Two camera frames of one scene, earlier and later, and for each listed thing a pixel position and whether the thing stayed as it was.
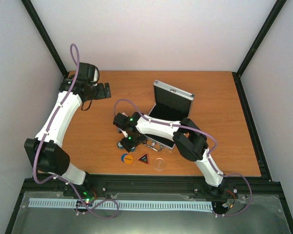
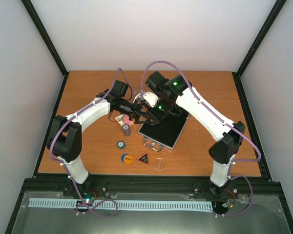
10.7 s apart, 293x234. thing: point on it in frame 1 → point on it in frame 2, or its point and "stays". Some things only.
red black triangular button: x=144 y=158 stays
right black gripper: x=128 y=146 → x=156 y=115
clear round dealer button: x=159 y=164 stays
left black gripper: x=102 y=94 → x=137 y=112
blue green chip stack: x=119 y=146 stays
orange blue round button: x=127 y=158 stays
